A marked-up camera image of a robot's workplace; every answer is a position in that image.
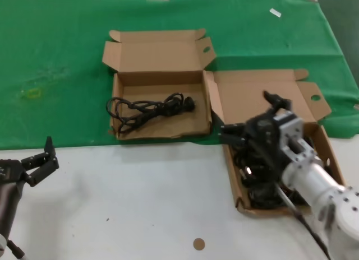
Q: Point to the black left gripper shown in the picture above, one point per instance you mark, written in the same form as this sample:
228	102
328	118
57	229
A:
11	173

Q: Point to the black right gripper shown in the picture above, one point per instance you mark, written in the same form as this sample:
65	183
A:
263	134

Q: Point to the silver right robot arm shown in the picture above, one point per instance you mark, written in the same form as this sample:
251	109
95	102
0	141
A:
317	176

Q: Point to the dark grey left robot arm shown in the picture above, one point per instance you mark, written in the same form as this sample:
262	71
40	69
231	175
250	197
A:
8	206

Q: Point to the open cardboard box, intact rim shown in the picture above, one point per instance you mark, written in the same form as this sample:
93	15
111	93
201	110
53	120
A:
241	97

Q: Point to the open cardboard box, torn rim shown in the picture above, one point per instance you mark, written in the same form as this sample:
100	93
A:
162	75

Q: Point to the green table cloth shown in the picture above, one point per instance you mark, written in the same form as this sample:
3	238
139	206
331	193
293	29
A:
56	47

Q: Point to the small brown coin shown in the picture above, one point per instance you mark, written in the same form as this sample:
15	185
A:
198	244

